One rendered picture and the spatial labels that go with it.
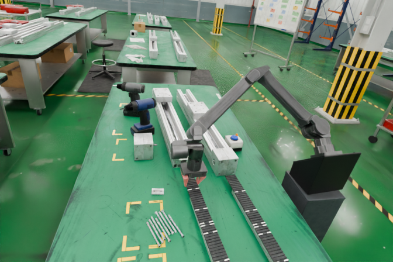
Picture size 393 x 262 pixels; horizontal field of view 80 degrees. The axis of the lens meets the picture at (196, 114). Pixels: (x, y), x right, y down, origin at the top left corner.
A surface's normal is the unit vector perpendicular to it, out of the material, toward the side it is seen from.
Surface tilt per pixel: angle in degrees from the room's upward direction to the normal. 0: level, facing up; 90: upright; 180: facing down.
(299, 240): 0
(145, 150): 90
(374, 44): 90
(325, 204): 90
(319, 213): 90
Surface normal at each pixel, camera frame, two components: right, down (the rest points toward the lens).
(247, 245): 0.11, -0.89
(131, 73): 0.16, 0.47
